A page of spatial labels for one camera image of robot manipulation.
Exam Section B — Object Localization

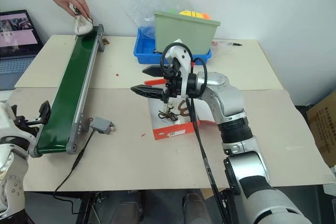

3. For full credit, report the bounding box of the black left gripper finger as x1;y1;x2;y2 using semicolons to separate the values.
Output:
38;100;51;125

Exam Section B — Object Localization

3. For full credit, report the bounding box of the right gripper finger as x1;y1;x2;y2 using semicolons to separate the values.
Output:
130;84;166;101
141;65;165;78

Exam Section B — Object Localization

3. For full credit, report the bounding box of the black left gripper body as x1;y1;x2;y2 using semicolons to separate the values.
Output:
9;104;43;133

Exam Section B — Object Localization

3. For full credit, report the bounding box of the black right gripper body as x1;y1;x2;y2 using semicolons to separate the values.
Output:
160;61;188;104

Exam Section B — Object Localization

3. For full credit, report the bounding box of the orange and white shoebox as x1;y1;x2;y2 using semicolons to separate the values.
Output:
143;78;202;141

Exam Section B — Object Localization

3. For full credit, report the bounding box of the blue plastic bin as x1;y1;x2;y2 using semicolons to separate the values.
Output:
133;26;213;65

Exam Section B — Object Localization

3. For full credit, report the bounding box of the green conveyor belt unit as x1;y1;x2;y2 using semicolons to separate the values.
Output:
28;24;105;158

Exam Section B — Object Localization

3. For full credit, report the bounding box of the pale green plastic bin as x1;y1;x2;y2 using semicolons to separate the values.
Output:
153;9;222;55

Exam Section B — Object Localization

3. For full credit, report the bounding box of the grey conveyor motor box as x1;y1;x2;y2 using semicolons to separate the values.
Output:
89;116;114;135

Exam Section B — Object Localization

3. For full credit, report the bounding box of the small clear plastic wrapper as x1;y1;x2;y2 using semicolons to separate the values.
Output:
211;39;232;57

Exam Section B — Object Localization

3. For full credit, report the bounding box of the clear plastic bag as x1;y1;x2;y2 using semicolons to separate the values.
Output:
125;0;196;41

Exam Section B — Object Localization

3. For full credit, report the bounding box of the yellow toy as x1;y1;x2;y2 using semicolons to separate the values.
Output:
178;9;203;18

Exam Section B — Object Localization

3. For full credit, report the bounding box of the grey open laptop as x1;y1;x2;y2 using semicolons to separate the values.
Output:
0;9;45;91

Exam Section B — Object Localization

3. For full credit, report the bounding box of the dark rounded shape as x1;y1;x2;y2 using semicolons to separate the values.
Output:
104;189;144;224
182;190;211;224

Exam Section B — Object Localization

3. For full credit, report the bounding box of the brown cardboard box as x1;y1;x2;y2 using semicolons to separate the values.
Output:
305;90;336;168

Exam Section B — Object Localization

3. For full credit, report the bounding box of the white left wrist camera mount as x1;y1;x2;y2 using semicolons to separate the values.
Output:
0;101;17;141

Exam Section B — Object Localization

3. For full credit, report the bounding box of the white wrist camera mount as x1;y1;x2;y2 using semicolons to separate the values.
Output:
164;38;195;99
0;101;17;141

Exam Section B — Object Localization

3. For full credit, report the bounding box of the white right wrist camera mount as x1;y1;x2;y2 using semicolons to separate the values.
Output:
164;38;195;99

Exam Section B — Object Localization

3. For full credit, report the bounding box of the black conveyor power cable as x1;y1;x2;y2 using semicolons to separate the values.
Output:
52;129;96;216

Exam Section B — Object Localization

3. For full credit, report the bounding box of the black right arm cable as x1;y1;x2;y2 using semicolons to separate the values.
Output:
160;42;232;224

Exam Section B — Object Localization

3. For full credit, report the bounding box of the black table frame leg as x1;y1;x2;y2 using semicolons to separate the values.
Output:
77;191;93;224

